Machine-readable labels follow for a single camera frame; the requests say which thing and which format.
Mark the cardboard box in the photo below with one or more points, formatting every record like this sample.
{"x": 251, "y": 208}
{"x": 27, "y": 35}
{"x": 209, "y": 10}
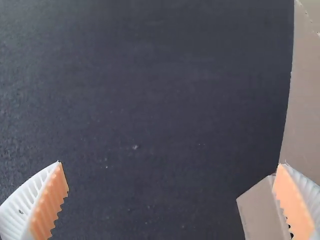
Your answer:
{"x": 305, "y": 100}

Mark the black mat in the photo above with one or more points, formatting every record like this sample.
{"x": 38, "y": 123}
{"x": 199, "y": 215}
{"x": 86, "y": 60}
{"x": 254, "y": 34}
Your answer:
{"x": 150, "y": 100}

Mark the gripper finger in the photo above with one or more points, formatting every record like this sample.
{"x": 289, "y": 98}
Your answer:
{"x": 32, "y": 210}
{"x": 302, "y": 207}

